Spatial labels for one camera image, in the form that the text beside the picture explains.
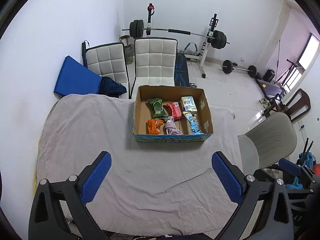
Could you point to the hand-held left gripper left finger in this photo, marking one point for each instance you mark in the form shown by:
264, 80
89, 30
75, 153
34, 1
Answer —
96, 178

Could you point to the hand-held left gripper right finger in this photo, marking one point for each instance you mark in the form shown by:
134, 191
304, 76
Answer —
226, 178

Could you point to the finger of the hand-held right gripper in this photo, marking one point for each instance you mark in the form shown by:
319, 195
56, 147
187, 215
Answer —
290, 166

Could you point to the long blue packet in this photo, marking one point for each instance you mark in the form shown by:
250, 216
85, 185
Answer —
193, 123

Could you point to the purple grey cloth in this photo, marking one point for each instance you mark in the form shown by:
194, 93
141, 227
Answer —
171, 127

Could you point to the cardboard box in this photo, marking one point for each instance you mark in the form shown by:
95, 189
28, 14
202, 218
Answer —
140, 115

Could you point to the orange snack packet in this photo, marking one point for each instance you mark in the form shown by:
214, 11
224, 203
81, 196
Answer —
153, 127

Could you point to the white blue tissue pack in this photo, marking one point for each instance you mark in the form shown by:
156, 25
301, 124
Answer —
188, 103

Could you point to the red packet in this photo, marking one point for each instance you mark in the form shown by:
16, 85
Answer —
173, 110

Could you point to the green snack packet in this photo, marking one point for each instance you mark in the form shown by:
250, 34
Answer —
157, 108

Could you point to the blue plastic bag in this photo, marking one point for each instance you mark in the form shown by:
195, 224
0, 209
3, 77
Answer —
310, 158

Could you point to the grey plastic chair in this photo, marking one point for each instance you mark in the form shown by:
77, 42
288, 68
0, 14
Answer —
270, 137

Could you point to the grey table cloth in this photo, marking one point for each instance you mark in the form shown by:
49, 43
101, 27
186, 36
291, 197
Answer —
100, 135

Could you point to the yellow cloth edge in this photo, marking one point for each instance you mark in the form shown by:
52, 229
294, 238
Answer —
34, 180

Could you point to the brown wooden chair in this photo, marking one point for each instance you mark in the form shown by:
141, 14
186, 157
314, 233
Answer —
301, 102

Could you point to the pair of pale shoes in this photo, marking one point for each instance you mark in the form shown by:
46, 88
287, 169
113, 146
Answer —
264, 102

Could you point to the brown treadmill deck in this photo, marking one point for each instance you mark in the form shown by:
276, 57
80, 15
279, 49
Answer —
271, 86

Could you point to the dark blue jacket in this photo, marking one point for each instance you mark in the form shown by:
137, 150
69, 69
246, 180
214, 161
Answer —
112, 87

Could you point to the black speaker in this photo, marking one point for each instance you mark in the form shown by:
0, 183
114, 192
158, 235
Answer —
270, 75

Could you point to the blue foam mat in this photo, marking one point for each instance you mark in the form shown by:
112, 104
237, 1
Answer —
75, 77

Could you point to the window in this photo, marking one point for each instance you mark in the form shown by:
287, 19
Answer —
307, 60

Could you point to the small barbell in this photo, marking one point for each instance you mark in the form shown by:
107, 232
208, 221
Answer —
227, 66

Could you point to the white padded chair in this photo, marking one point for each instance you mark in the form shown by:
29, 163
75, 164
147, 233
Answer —
155, 60
107, 60

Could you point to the black rolled bag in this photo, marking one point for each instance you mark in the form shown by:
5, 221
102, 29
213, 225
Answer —
84, 52

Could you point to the clear water jug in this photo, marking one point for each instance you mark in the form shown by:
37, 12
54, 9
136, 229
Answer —
129, 54

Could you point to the white barbell rack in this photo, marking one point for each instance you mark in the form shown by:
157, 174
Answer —
206, 47

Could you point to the large barbell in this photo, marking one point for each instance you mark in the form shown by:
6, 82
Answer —
178, 31

